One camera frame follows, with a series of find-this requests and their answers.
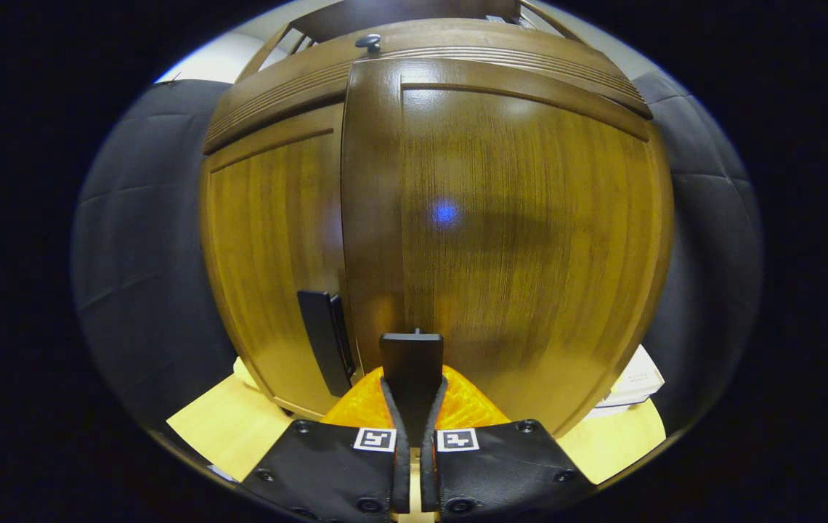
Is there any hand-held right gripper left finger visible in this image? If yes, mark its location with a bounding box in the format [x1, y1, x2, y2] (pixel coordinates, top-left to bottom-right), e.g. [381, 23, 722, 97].
[239, 366, 413, 523]

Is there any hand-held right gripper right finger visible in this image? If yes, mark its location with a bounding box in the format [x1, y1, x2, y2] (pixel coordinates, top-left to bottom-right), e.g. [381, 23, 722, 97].
[419, 365, 597, 523]

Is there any black door handle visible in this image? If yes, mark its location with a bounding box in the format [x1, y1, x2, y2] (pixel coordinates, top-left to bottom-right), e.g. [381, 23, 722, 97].
[378, 328, 446, 448]
[296, 289, 357, 399]

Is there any wooden cabinet door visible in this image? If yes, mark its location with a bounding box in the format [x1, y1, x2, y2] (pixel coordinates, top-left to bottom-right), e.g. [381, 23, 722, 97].
[200, 102, 365, 421]
[341, 57, 675, 438]

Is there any wooden double-door shoe cabinet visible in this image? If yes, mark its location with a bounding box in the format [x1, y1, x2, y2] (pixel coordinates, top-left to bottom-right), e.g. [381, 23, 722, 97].
[200, 0, 676, 438]

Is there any wooden cabinet drawer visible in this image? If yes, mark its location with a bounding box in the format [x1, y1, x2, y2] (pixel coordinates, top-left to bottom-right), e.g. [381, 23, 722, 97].
[201, 17, 654, 155]

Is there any yellow round object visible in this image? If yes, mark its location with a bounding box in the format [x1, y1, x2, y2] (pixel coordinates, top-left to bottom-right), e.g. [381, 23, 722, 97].
[232, 356, 263, 394]

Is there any white box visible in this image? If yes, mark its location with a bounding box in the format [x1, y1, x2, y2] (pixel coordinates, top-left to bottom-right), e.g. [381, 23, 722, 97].
[591, 344, 666, 420]

